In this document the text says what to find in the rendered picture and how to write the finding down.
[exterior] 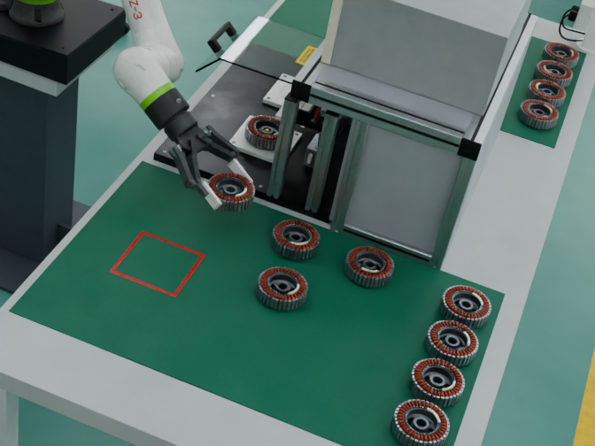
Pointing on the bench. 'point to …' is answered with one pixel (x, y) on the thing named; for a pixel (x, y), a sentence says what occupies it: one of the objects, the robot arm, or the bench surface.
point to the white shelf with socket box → (584, 17)
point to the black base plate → (294, 186)
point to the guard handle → (220, 35)
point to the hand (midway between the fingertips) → (229, 188)
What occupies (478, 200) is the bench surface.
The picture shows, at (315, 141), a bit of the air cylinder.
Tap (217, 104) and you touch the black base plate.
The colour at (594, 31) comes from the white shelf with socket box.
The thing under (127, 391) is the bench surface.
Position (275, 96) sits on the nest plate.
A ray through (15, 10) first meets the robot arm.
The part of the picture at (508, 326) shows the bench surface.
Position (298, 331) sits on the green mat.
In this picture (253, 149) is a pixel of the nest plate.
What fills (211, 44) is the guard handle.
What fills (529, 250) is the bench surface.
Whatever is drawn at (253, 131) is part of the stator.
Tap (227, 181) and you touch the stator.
